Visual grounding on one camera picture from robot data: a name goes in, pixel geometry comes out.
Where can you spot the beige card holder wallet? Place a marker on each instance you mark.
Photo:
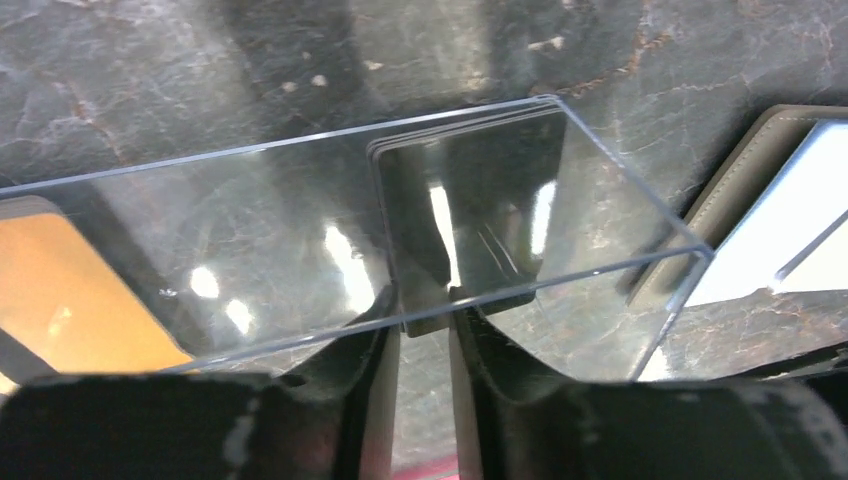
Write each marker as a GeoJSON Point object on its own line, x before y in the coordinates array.
{"type": "Point", "coordinates": [775, 213]}

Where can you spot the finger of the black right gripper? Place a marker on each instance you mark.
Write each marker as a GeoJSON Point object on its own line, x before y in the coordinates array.
{"type": "Point", "coordinates": [824, 364]}

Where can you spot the clear acrylic card tray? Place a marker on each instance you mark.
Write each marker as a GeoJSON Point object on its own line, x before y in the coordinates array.
{"type": "Point", "coordinates": [259, 255]}

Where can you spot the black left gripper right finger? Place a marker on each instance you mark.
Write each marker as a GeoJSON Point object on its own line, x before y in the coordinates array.
{"type": "Point", "coordinates": [518, 418]}

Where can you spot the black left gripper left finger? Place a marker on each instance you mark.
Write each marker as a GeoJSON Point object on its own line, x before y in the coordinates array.
{"type": "Point", "coordinates": [330, 417]}

